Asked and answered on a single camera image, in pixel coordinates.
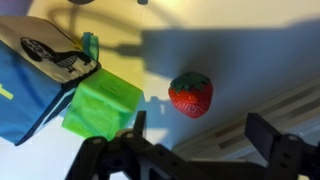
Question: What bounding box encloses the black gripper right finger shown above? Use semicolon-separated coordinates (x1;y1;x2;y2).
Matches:
245;113;281;161

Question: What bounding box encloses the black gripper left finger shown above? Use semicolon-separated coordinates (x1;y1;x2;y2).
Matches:
133;111;147;137

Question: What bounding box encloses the red strawberry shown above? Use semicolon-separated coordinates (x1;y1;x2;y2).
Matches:
168;72;213;119

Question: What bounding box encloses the wooden tray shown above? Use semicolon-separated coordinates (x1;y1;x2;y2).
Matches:
173;77;320;161

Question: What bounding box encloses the green plastic cube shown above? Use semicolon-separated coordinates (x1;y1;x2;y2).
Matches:
62;69;143;140

